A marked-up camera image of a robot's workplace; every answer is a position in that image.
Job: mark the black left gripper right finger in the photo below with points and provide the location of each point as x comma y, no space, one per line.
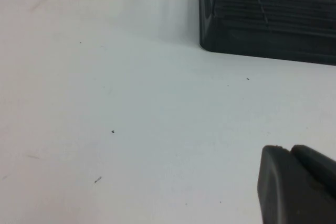
317,166

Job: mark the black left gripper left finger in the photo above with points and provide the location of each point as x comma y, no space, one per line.
283,190

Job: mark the black plastic drip tray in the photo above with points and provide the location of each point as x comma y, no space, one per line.
275,43

